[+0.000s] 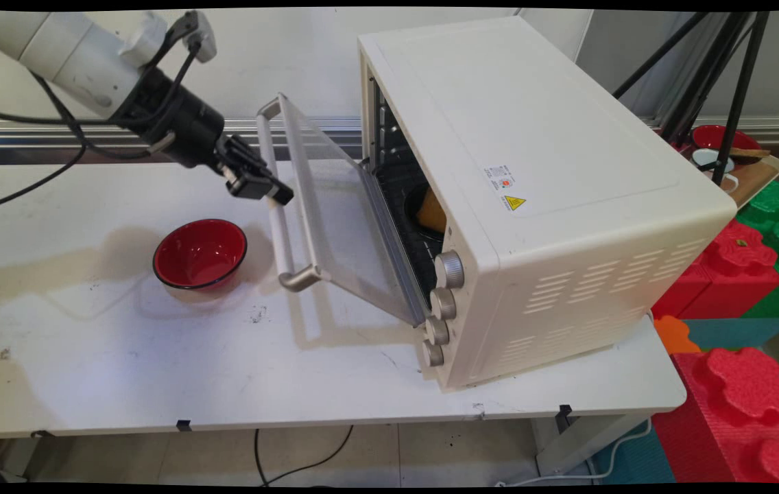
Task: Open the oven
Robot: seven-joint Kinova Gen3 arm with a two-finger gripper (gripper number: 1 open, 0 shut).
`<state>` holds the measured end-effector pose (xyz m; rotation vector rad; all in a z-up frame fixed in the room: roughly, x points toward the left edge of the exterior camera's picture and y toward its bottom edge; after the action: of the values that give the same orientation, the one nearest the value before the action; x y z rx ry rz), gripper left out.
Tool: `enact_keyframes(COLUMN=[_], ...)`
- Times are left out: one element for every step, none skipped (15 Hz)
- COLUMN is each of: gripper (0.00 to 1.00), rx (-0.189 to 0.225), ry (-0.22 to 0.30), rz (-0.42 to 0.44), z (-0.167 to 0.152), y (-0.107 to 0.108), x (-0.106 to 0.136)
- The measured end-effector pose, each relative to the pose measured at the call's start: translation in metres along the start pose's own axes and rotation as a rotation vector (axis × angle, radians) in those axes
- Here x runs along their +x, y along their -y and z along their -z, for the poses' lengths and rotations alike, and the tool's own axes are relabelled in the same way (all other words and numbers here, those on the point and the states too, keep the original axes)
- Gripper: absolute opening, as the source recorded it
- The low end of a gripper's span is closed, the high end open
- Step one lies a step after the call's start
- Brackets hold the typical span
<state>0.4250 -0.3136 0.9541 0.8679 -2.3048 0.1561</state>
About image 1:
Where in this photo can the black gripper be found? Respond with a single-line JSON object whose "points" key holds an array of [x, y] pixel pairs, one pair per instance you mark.
{"points": [[173, 120]]}

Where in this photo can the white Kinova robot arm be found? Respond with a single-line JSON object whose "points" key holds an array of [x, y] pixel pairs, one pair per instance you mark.
{"points": [[67, 51]]}

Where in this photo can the red bowl with black rim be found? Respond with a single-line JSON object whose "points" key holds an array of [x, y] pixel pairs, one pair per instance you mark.
{"points": [[199, 252]]}

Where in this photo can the black round baking pan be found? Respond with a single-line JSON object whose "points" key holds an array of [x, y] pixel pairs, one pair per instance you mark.
{"points": [[411, 206]]}

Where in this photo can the brown bread piece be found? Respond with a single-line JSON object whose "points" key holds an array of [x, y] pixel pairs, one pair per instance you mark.
{"points": [[433, 211]]}

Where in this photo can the silver oven knob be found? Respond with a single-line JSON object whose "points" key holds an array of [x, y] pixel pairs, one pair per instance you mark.
{"points": [[437, 330], [443, 302], [450, 269], [433, 353]]}

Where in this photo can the white printed label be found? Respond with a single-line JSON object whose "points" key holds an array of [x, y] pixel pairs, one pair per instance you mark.
{"points": [[500, 177]]}

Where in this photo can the black table clip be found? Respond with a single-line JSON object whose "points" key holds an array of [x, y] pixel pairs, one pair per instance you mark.
{"points": [[184, 425], [564, 416]]}

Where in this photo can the yellow warning sticker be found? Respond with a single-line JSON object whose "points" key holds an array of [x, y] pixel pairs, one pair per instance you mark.
{"points": [[515, 202]]}

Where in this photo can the cream toaster oven body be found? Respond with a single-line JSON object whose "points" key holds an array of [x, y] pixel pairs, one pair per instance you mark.
{"points": [[554, 137]]}

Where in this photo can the small white bowl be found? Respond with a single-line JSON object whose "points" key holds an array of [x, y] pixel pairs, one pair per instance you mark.
{"points": [[706, 158]]}

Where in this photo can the orange foam piece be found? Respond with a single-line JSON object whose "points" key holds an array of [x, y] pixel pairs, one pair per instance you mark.
{"points": [[676, 336]]}

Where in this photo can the red bowl with dark rim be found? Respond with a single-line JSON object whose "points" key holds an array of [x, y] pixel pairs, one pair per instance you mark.
{"points": [[708, 136]]}

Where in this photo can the teal foam floor mat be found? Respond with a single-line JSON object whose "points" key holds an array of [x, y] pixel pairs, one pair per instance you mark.
{"points": [[636, 460]]}

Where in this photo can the black tripod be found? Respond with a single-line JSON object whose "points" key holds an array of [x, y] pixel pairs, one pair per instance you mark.
{"points": [[725, 82]]}

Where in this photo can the brown wooden piece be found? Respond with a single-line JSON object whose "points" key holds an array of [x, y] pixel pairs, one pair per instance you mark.
{"points": [[751, 155]]}

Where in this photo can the wooden tray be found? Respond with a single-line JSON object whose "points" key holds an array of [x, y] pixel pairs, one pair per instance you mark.
{"points": [[756, 180]]}

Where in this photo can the large red foam block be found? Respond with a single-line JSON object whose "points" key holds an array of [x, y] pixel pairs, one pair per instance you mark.
{"points": [[739, 412]]}

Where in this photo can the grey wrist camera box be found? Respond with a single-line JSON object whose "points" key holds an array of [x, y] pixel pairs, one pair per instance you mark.
{"points": [[199, 34]]}

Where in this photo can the aluminium rail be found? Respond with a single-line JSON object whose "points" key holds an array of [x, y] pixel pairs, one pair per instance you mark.
{"points": [[33, 134]]}

